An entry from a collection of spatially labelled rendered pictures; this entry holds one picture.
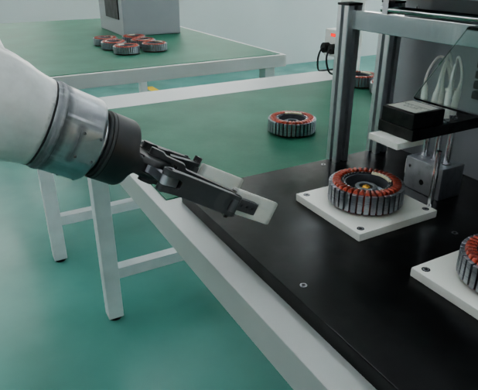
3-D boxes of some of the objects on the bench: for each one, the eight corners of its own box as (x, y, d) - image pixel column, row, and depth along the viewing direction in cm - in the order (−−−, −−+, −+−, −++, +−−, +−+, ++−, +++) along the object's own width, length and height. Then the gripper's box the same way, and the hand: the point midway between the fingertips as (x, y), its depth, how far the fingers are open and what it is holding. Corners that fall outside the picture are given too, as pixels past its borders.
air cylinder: (437, 201, 80) (442, 169, 78) (402, 184, 86) (406, 154, 84) (459, 195, 83) (465, 163, 80) (423, 179, 89) (428, 149, 86)
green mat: (165, 200, 86) (165, 199, 86) (80, 113, 134) (80, 112, 134) (517, 121, 127) (517, 121, 127) (355, 76, 176) (355, 76, 175)
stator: (360, 224, 71) (363, 200, 69) (312, 195, 80) (314, 173, 78) (418, 207, 76) (421, 185, 74) (367, 181, 84) (369, 160, 83)
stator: (313, 140, 114) (315, 124, 112) (264, 137, 116) (264, 121, 114) (316, 125, 124) (317, 111, 122) (271, 123, 126) (271, 108, 124)
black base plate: (552, 560, 34) (561, 540, 33) (182, 202, 85) (181, 189, 84) (812, 335, 55) (823, 318, 54) (389, 155, 106) (390, 144, 105)
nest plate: (358, 241, 69) (360, 234, 68) (295, 200, 81) (295, 193, 80) (436, 217, 75) (437, 210, 75) (367, 182, 87) (367, 175, 87)
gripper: (59, 145, 62) (207, 196, 76) (106, 212, 46) (285, 262, 59) (83, 89, 61) (229, 151, 75) (140, 137, 45) (314, 206, 58)
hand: (239, 195), depth 65 cm, fingers open, 8 cm apart
